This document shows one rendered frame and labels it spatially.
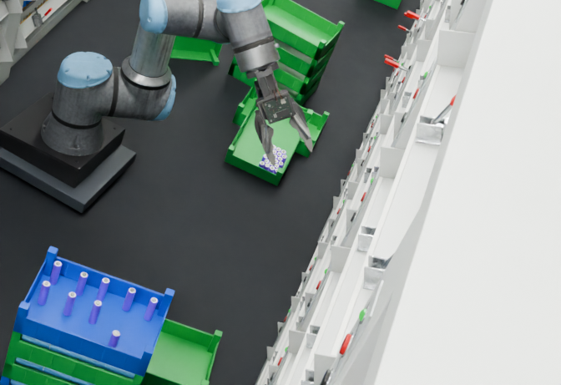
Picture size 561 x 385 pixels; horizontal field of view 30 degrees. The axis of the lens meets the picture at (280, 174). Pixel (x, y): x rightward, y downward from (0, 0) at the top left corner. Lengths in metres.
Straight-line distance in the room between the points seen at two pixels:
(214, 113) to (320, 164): 0.42
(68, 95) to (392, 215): 2.11
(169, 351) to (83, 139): 0.70
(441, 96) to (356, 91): 2.88
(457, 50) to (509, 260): 0.70
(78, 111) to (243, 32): 1.03
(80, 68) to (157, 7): 0.86
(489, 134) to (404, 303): 0.21
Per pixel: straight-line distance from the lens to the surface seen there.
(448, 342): 0.61
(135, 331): 2.41
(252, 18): 2.20
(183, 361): 2.92
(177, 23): 2.29
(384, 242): 1.05
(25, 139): 3.23
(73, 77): 3.08
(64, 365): 2.39
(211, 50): 4.04
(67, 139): 3.18
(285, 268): 3.28
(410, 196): 1.12
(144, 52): 3.04
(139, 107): 3.13
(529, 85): 0.87
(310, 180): 3.63
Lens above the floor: 2.21
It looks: 38 degrees down
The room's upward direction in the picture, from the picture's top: 23 degrees clockwise
